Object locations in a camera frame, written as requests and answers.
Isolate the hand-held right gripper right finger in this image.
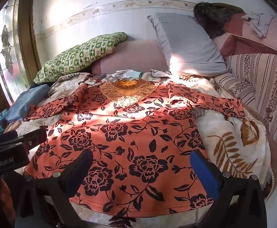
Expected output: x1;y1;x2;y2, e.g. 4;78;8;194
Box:
189;149;268;228

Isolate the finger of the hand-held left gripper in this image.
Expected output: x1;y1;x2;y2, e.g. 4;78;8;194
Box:
16;127;49;151

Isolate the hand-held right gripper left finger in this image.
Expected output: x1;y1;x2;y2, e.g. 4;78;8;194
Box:
17;148;94;228

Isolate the orange floral shirt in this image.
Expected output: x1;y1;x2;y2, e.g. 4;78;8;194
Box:
24;79;246;219

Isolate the blue pillow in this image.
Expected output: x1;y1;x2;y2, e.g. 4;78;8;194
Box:
4;84;51;124

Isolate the leaf print fleece blanket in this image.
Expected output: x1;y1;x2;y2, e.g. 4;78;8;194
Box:
1;71;276;228

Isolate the stained glass window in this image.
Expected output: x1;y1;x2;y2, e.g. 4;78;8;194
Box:
0;0;30;105

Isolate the green patterned pillow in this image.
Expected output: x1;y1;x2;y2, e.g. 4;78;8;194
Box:
33;32;128;85

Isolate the striped floral cushion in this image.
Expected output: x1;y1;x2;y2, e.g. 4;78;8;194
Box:
212;53;277;158

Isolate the pale blue small garment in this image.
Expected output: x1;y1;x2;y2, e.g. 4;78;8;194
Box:
111;69;143;80

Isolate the white small garment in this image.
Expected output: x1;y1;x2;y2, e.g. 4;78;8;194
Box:
151;69;172;78

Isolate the pink pillow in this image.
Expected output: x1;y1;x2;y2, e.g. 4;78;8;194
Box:
91;39;171;75

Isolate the grey pillow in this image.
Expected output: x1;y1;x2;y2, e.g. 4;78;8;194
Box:
147;12;230;77

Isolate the pink striped bedding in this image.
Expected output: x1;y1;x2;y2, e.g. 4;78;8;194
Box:
212;11;277;61

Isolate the dark fuzzy blanket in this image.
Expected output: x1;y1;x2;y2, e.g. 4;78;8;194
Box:
193;2;246;40

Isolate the white crumpled cloth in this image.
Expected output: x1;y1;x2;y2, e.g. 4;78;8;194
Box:
241;12;275;39

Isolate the wooden window frame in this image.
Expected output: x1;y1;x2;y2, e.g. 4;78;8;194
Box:
17;0;43;87

